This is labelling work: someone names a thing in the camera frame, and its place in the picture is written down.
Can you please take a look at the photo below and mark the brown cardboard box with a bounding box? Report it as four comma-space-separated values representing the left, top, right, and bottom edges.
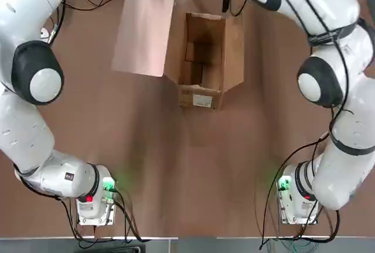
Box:
163, 11, 246, 112

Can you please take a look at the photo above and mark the black arm foot cable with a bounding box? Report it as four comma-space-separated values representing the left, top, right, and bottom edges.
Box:
258, 106, 352, 249
115, 188, 152, 242

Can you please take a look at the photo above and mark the green cable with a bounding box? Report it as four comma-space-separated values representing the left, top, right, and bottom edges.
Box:
281, 240, 320, 253

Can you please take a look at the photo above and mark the black right arm foot cable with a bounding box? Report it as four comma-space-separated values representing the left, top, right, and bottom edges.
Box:
258, 106, 352, 249

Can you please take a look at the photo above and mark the black left arm foot cable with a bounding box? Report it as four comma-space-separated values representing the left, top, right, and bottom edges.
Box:
115, 188, 152, 242

